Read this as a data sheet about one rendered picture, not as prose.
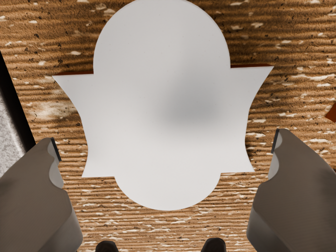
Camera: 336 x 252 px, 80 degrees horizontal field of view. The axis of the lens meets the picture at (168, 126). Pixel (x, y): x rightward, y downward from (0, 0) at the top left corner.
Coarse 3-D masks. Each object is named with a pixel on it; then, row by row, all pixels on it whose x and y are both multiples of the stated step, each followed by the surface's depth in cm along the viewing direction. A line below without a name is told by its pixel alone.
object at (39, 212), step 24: (48, 144) 11; (24, 168) 9; (48, 168) 9; (0, 192) 8; (24, 192) 8; (48, 192) 8; (0, 216) 7; (24, 216) 7; (48, 216) 7; (72, 216) 7; (0, 240) 6; (24, 240) 6; (48, 240) 6; (72, 240) 7
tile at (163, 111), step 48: (144, 0) 10; (96, 48) 11; (144, 48) 11; (192, 48) 11; (96, 96) 12; (144, 96) 12; (192, 96) 12; (240, 96) 12; (96, 144) 13; (144, 144) 13; (192, 144) 13; (240, 144) 13; (144, 192) 15; (192, 192) 15
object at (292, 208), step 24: (288, 144) 10; (288, 168) 8; (312, 168) 8; (264, 192) 7; (288, 192) 7; (312, 192) 7; (264, 216) 6; (288, 216) 6; (312, 216) 6; (264, 240) 6; (288, 240) 6; (312, 240) 6
